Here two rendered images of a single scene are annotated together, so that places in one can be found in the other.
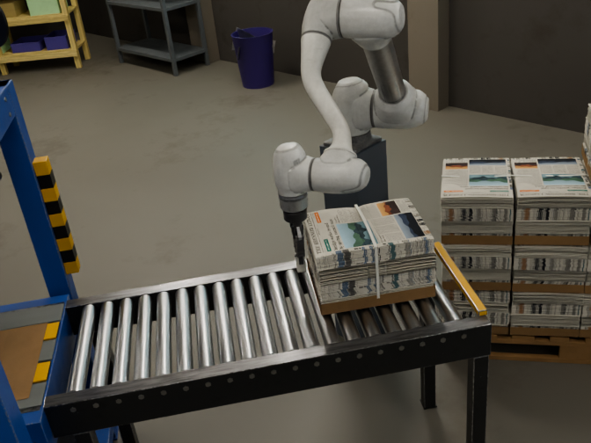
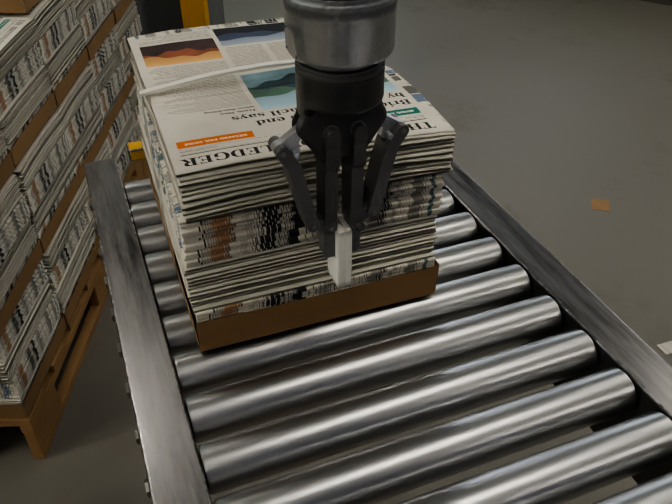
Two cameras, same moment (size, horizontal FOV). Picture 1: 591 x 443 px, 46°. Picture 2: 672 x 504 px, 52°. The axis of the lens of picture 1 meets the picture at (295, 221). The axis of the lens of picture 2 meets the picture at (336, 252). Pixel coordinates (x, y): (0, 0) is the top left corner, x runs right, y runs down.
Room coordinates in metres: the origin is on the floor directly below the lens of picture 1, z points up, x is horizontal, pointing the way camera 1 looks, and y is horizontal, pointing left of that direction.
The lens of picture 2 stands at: (2.09, 0.53, 1.35)
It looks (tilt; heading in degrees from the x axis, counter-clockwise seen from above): 37 degrees down; 255
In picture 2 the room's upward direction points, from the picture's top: straight up
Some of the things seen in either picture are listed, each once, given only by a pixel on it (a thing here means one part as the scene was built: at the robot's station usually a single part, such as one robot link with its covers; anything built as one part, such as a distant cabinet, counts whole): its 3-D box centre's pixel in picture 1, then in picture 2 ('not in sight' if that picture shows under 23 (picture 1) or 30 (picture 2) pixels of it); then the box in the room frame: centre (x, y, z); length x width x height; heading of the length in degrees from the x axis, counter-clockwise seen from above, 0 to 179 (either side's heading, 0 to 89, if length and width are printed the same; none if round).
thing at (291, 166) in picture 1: (294, 168); not in sight; (1.93, -0.01, 1.27); 0.13 x 0.11 x 0.16; 68
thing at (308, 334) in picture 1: (301, 310); (384, 362); (1.89, 0.02, 0.77); 0.47 x 0.05 x 0.05; 6
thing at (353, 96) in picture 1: (353, 105); not in sight; (2.72, -0.29, 1.17); 0.18 x 0.16 x 0.22; 68
